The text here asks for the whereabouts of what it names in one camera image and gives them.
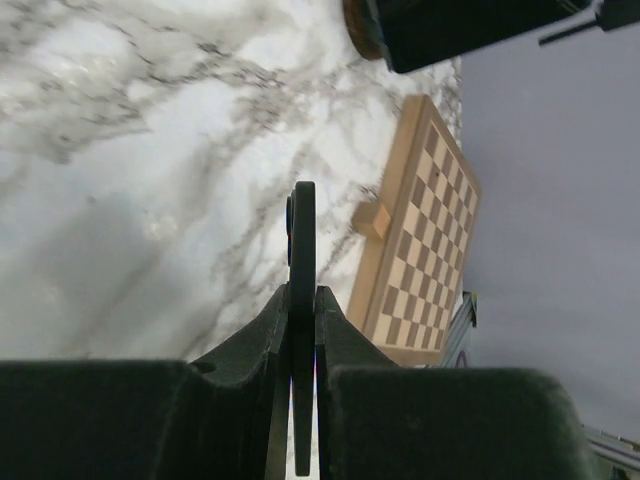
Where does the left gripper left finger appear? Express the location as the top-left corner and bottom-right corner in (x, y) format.
(1, 287), (288, 479)

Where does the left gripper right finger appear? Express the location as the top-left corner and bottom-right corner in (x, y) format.
(315, 287), (598, 480)

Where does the black smartphone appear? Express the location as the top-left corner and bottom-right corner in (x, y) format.
(287, 181), (316, 477)

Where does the blue-edged phone back right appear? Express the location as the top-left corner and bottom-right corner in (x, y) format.
(367, 0), (591, 74)

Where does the round wooden stand right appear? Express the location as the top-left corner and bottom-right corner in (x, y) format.
(342, 0), (383, 61)

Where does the wooden chessboard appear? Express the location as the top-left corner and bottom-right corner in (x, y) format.
(346, 95), (482, 366)

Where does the small wooden block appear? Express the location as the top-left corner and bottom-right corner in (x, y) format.
(352, 200), (391, 241)

